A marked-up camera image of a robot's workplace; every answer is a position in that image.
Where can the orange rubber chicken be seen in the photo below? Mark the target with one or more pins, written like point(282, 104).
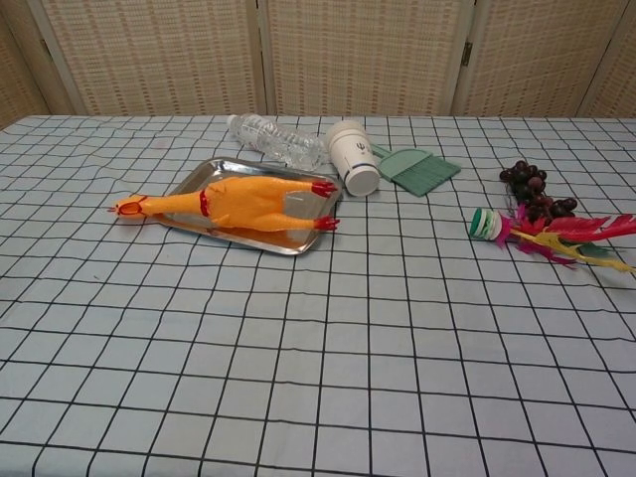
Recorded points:
point(243, 201)

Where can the stainless steel tray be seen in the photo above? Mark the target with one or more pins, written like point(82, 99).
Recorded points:
point(278, 243)

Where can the white paper cup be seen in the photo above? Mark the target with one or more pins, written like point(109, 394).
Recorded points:
point(353, 159)

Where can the clear plastic water bottle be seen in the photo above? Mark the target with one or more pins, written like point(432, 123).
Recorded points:
point(278, 139)

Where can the small green brush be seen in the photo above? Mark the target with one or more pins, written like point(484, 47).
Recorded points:
point(417, 174)

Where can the blue checked tablecloth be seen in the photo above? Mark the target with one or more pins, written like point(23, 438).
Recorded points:
point(348, 372)

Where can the colourful feather shuttlecock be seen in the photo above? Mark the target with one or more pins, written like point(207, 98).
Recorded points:
point(487, 223)

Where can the dark purple grape bunch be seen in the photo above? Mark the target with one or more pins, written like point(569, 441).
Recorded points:
point(526, 181)

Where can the brass screen hinge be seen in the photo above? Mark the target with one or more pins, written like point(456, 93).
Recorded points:
point(466, 52)

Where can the woven folding screen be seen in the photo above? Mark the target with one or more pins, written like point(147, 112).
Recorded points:
point(159, 59)

